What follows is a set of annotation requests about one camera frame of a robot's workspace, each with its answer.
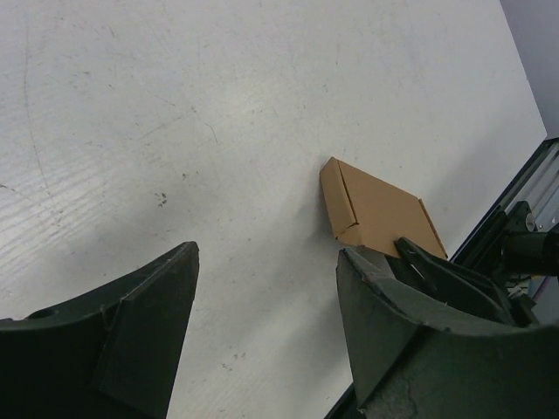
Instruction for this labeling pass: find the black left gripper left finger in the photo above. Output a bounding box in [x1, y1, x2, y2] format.
[1, 242, 199, 418]

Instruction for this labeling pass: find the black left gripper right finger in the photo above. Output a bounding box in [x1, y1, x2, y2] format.
[336, 248, 558, 418]

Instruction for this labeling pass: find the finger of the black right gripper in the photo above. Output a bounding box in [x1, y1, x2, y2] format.
[395, 237, 515, 326]

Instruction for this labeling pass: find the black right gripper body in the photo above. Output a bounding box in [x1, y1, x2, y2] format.
[501, 231, 558, 326]

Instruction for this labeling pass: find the brown cardboard paper box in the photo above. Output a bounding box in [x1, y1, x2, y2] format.
[320, 157, 447, 259]

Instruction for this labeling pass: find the aluminium table frame rail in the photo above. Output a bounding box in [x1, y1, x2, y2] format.
[521, 142, 558, 231]

